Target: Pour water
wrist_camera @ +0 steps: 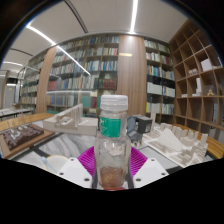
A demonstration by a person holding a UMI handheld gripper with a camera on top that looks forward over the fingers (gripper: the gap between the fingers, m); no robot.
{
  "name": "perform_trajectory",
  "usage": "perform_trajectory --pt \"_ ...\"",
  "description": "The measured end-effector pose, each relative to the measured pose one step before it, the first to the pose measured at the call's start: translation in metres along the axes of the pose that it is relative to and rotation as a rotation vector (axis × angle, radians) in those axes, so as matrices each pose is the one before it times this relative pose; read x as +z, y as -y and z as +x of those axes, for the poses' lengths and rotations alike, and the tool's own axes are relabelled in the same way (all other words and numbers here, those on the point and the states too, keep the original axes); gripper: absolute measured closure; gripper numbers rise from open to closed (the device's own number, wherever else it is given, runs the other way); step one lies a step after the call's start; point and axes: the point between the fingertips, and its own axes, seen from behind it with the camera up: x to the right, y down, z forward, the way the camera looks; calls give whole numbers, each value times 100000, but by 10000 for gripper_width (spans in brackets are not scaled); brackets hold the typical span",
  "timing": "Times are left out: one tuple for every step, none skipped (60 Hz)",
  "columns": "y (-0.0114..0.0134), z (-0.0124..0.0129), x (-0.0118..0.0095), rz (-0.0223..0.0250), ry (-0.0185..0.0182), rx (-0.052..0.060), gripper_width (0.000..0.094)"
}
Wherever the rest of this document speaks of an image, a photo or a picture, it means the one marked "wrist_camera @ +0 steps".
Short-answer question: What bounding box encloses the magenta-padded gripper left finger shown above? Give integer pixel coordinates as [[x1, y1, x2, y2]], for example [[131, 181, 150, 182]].
[[57, 146, 97, 188]]

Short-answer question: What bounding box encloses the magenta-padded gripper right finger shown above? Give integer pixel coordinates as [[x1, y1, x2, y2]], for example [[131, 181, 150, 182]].
[[128, 147, 169, 188]]

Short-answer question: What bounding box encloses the clear plastic bottle green label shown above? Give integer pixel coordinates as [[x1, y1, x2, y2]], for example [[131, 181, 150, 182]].
[[93, 94, 132, 189]]

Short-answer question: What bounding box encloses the white terrain architectural model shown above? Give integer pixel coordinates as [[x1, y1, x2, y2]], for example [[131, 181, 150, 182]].
[[143, 122, 209, 168]]

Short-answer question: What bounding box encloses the beige ramp architectural model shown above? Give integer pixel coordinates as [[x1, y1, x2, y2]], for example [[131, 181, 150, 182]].
[[42, 103, 99, 136]]

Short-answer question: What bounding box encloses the wide bookshelf full of books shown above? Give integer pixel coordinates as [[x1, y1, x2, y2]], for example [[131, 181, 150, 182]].
[[19, 34, 120, 116]]

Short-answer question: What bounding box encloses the narrow bookshelf full of books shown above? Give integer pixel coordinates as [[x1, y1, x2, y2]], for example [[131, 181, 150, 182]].
[[143, 39, 176, 116]]

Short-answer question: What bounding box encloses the wooden cubby shelf unit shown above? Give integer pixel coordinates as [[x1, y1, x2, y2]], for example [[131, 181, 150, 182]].
[[168, 19, 224, 141]]

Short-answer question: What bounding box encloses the straight ceiling light strip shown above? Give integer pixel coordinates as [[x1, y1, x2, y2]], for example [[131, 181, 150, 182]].
[[129, 0, 139, 34]]

